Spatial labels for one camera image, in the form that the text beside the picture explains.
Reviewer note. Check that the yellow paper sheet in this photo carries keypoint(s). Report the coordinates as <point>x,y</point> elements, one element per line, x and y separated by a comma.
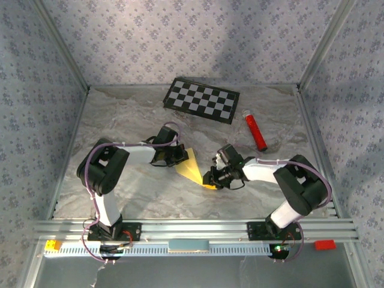
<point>190,171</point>

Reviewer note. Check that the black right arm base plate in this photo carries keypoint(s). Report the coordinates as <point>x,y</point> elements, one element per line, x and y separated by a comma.
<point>255,231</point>

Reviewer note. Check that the black and white checkerboard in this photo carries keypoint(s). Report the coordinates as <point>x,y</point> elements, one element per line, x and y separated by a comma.
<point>201,100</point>

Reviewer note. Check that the grey metal base sheet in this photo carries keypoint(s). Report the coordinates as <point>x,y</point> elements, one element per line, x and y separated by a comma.
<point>180,273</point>

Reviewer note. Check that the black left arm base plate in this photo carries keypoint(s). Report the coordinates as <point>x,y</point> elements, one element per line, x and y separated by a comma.
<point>135,232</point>

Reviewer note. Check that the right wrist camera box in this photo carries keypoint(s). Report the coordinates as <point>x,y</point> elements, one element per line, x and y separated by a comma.
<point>231,154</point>

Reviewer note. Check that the aluminium mounting rail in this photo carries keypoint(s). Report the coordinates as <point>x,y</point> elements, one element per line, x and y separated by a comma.
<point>195,229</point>

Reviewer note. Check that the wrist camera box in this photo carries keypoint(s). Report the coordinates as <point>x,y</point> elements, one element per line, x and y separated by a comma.
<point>166,136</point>
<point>231,154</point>

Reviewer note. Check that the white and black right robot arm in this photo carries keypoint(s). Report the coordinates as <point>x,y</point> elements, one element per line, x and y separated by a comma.
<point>300,189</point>

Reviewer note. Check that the yellow toy brick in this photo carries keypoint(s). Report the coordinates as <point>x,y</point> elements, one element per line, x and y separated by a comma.
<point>51,246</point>

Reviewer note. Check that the aluminium frame bar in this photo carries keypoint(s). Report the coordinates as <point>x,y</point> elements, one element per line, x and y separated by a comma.
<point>135,86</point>
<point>327,45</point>
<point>310,126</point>
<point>75,135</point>
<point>63,45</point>

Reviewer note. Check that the red tube with clear cap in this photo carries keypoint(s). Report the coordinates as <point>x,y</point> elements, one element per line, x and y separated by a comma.
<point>255,130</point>

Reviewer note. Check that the black controller board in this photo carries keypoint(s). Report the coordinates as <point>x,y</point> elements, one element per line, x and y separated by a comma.
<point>280,253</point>
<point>109,249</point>

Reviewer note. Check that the red toy brick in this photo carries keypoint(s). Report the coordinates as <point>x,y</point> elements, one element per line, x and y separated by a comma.
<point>324,244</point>

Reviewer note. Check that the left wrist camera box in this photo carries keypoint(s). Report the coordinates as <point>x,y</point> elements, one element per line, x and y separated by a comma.
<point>166,136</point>

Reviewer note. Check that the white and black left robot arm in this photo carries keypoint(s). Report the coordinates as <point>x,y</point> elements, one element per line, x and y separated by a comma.
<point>102,174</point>

